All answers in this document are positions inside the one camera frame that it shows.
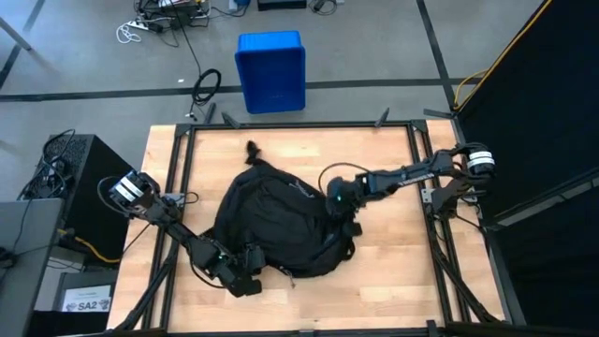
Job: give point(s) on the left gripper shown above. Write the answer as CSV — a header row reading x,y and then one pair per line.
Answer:
x,y
238,273

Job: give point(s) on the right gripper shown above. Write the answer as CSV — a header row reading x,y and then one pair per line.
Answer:
x,y
344,196

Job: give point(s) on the black backpack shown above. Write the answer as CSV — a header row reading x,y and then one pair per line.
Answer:
x,y
281,220

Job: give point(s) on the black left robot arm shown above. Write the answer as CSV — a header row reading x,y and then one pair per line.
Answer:
x,y
164,215

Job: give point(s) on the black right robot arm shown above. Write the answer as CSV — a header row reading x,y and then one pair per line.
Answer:
x,y
412,175

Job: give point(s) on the blue plastic bin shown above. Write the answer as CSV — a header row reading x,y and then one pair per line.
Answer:
x,y
271,70

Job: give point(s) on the box with SA2 label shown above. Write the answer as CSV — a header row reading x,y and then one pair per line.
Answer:
x,y
86,299

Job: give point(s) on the black computer tower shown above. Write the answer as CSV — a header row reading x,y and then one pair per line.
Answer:
x,y
89,154

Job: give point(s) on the black flat box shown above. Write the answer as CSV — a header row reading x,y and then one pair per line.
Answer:
x,y
281,4

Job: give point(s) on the black partition yellow edge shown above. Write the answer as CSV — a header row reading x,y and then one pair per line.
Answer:
x,y
538,117

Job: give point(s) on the white power strip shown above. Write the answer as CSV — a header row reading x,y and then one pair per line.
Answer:
x,y
140,24

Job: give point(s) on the grey metal bar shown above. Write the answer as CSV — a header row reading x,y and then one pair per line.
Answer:
x,y
16,35

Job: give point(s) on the black table frame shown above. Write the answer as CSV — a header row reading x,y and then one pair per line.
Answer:
x,y
183,129

